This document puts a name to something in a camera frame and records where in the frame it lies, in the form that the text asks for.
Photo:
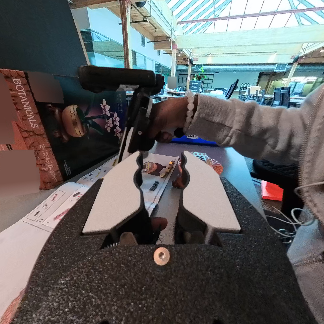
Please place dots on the blue plastic bin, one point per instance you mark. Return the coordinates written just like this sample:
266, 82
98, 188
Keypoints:
202, 140

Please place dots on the black mesh chair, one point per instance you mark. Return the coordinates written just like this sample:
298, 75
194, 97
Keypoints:
276, 172

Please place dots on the white instruction booklet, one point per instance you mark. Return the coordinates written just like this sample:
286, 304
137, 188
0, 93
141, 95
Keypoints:
20, 243

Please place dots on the green potted plant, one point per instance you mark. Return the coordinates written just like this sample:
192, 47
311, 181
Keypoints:
200, 73

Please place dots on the black panel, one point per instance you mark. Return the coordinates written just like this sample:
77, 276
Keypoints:
35, 35

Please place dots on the person's right hand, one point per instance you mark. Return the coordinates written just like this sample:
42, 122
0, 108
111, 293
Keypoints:
169, 116

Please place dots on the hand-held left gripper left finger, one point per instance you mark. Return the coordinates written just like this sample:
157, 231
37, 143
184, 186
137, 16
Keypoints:
114, 202

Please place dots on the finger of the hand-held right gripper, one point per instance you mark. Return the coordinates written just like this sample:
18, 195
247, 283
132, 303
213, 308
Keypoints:
127, 139

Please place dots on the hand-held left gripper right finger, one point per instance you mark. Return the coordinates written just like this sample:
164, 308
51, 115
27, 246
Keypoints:
210, 202

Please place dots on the brick pot model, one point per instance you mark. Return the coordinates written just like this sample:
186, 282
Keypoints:
210, 164

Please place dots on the small dark brick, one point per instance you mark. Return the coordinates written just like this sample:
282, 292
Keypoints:
154, 186

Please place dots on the black flower print box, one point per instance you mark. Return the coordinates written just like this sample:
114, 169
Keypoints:
81, 147

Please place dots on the row of black office chairs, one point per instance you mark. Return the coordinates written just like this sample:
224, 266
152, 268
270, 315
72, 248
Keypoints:
281, 96

